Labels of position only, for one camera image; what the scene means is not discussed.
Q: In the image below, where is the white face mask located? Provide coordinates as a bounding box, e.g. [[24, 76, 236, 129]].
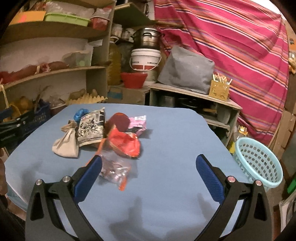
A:
[[52, 128, 79, 158]]

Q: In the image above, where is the blue plastic glove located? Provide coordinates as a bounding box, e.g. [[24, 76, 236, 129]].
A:
[[73, 108, 89, 124]]

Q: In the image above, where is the black white snack bag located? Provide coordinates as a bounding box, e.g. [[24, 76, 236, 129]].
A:
[[77, 108, 105, 147]]

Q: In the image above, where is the clear plastic wrapper orange edge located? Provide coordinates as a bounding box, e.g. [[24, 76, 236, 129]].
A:
[[96, 138, 137, 191]]

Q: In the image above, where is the dark red paper cup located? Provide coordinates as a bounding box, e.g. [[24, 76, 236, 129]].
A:
[[105, 113, 130, 134]]

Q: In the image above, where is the red plastic wrapper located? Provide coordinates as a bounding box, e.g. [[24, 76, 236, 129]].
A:
[[107, 125, 140, 158]]

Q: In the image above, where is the pink snack wrapper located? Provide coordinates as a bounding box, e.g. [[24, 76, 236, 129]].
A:
[[127, 115, 147, 137]]

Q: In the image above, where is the dark blue crate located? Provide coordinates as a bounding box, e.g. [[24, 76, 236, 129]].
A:
[[0, 101, 51, 140]]

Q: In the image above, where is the light blue plastic basket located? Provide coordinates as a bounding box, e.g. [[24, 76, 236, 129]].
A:
[[233, 137, 283, 191]]

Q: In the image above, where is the yellow egg tray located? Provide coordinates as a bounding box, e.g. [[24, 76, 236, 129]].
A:
[[66, 93, 107, 106]]

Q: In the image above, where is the blue table mat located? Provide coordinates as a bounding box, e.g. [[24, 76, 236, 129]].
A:
[[5, 104, 247, 240]]

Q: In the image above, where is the yellow oil bottle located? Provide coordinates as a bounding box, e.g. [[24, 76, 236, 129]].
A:
[[228, 126, 248, 154]]

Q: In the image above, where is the clear plastic container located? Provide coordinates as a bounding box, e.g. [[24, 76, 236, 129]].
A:
[[62, 50, 92, 68]]

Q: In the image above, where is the cardboard box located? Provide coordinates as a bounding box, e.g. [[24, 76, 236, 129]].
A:
[[107, 85, 150, 105]]

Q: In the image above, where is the low wooden cabinet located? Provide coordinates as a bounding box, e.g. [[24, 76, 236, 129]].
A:
[[149, 83, 242, 146]]

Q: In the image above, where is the large oil jug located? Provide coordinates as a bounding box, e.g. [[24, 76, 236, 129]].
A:
[[107, 36, 121, 85]]

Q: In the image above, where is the red plastic bowl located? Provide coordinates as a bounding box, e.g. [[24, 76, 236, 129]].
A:
[[120, 72, 147, 89]]

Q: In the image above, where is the yellow utensil holder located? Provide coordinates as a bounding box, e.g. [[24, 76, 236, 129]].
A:
[[209, 73, 232, 101]]

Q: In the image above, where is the white plastic bucket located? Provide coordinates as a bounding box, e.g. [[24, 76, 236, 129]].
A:
[[129, 48, 162, 71]]

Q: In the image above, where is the steel pot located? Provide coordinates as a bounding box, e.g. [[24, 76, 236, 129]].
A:
[[132, 28, 163, 50]]

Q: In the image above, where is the grey fabric cover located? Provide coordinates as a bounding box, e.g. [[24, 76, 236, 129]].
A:
[[158, 46, 215, 94]]

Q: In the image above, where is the pink striped cloth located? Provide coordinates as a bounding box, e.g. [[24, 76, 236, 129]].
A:
[[154, 1, 289, 145]]

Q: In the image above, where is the wooden wall shelf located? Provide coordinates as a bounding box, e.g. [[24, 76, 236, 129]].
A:
[[0, 0, 117, 110]]

